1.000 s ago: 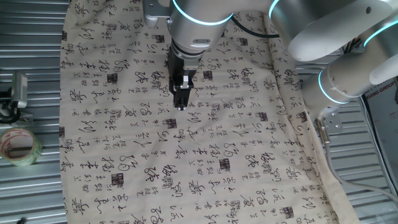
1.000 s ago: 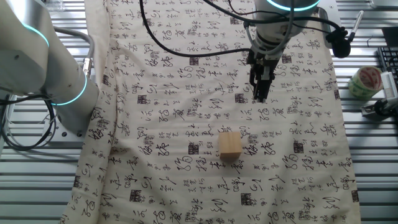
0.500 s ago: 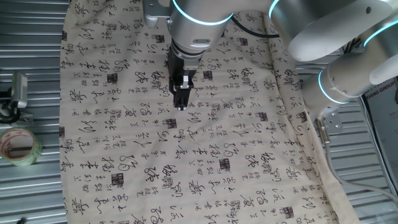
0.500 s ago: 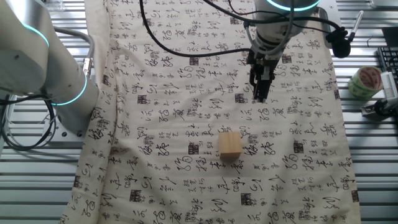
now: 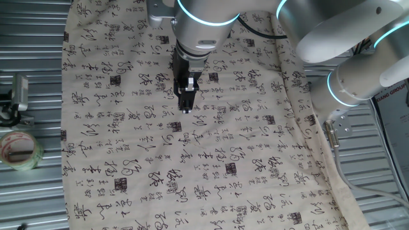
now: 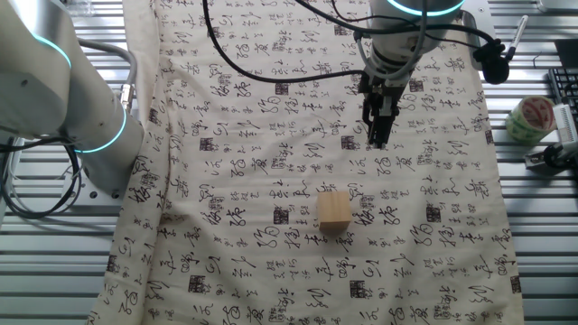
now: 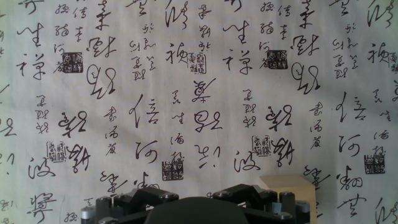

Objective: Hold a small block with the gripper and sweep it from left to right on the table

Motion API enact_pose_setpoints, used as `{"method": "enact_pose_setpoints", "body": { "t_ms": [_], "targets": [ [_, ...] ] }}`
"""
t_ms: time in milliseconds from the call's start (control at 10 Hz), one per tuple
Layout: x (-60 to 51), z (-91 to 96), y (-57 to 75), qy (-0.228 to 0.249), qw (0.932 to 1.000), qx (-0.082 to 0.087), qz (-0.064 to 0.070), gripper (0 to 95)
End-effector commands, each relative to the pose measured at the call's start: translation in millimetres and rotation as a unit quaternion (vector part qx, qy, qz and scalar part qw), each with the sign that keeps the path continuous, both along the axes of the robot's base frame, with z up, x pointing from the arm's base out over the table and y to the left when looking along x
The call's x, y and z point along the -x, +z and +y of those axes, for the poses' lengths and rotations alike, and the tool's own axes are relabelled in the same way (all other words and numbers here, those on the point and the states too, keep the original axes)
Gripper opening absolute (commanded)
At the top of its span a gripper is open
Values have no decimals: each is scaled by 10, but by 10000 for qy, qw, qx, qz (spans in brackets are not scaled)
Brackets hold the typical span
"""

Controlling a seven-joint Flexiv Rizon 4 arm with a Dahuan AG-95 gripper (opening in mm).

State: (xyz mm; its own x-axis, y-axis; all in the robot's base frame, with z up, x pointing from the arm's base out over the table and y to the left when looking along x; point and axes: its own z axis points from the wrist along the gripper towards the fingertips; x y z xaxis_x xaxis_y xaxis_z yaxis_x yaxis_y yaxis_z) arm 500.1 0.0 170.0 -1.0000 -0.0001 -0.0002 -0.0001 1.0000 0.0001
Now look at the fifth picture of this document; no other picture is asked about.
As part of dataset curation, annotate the silver exterior camera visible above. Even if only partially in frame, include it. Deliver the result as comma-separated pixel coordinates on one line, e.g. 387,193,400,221
11,73,29,112

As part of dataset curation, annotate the clear packing tape roll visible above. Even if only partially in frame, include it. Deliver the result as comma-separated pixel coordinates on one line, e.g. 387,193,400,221
0,130,45,172

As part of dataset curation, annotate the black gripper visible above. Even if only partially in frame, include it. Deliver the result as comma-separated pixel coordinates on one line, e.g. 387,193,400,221
172,47,208,114

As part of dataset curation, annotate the cardboard box with print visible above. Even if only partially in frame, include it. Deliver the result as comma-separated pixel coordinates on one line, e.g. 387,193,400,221
372,79,409,199

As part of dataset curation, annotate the grey cable with metal connector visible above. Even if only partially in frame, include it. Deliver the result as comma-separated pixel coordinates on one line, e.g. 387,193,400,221
323,120,409,210

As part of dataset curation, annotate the beige calligraphy print cloth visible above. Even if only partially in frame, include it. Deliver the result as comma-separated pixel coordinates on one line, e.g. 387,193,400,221
60,0,371,230

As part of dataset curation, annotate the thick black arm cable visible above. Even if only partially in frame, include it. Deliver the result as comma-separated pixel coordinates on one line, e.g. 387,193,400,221
236,14,288,40

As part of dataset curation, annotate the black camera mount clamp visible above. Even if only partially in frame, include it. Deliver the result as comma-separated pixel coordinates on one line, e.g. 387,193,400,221
0,90,35,128

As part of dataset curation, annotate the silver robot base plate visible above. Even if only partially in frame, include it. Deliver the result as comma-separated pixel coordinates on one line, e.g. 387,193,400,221
321,110,353,139

